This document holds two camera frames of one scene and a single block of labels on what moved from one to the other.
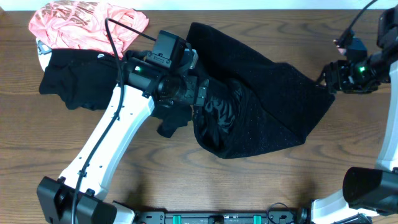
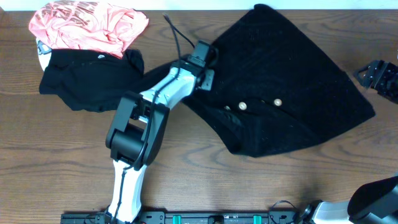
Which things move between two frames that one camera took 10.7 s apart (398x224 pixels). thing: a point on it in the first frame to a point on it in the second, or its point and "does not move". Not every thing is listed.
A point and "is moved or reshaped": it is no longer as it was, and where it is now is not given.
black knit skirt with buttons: (254, 106) is moved or reshaped
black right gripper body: (360, 77) to (386, 81)
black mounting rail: (271, 217) does not move
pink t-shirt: (81, 25) does not move
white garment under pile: (44, 53) does not move
